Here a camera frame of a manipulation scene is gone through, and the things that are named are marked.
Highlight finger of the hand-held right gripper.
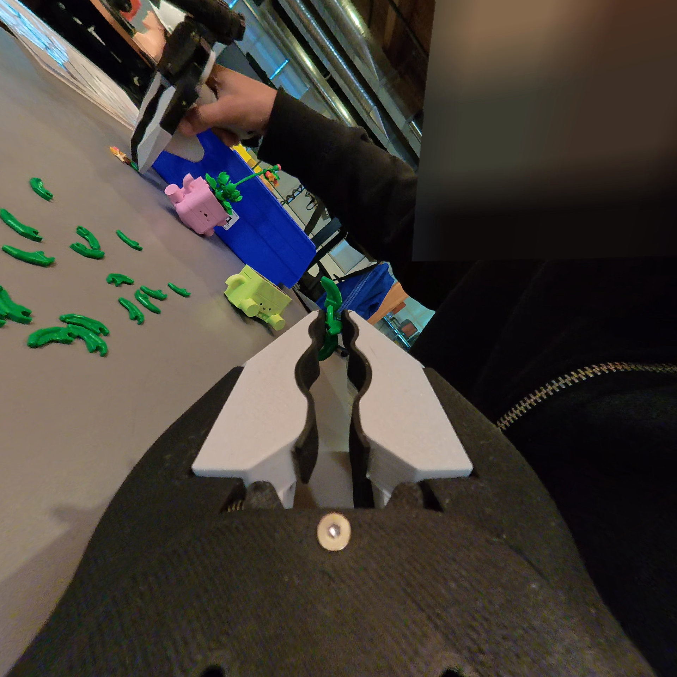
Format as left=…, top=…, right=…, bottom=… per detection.
left=129, top=73, right=164, bottom=171
left=138, top=86, right=183, bottom=174

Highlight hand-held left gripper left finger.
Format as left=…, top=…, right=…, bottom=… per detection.
left=191, top=308, right=325, bottom=508

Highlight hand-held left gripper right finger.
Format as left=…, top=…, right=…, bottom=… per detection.
left=344, top=310, right=474, bottom=508

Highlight green spiky plant stem piece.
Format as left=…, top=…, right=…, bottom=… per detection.
left=316, top=275, right=346, bottom=363

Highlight person's right forearm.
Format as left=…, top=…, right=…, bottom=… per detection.
left=256, top=87, right=424, bottom=262

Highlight person's right hand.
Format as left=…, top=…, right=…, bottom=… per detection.
left=177, top=68, right=279, bottom=146

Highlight pink toy flower pot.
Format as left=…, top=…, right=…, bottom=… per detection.
left=164, top=164, right=282, bottom=237

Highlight open instruction booklet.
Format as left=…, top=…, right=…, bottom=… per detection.
left=0, top=11, right=141, bottom=130

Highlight lime green toy flower pot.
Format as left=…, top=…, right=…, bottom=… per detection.
left=224, top=264, right=293, bottom=331

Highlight metal ceiling ducts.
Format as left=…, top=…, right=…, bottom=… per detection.
left=249, top=0, right=430, bottom=165

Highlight blue bag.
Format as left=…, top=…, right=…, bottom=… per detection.
left=317, top=262, right=405, bottom=326

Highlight blue plastic bin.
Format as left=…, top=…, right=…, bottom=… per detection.
left=151, top=129, right=317, bottom=289

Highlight person's black jacket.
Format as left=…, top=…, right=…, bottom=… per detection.
left=410, top=258, right=677, bottom=677

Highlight group of green leaf pieces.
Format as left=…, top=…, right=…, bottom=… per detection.
left=0, top=177, right=192, bottom=358

